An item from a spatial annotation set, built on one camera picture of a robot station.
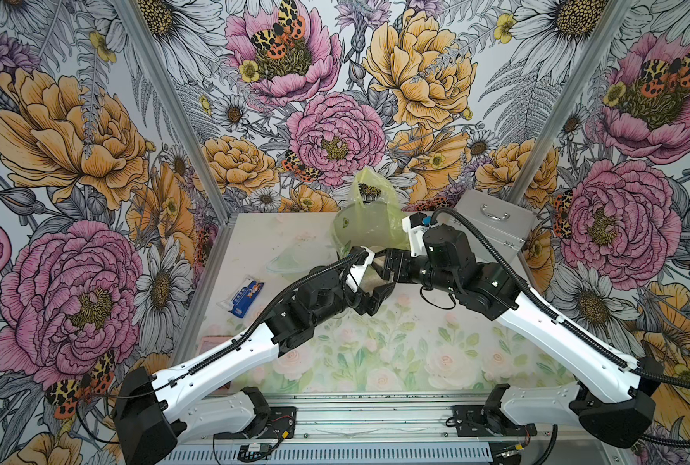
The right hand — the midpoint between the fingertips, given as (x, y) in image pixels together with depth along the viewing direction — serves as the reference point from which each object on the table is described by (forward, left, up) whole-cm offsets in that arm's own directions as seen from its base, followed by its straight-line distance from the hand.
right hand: (380, 268), depth 67 cm
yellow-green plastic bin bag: (+26, -1, -8) cm, 27 cm away
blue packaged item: (+10, +42, -27) cm, 51 cm away
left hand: (0, +1, -5) cm, 5 cm away
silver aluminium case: (+28, -45, -17) cm, 56 cm away
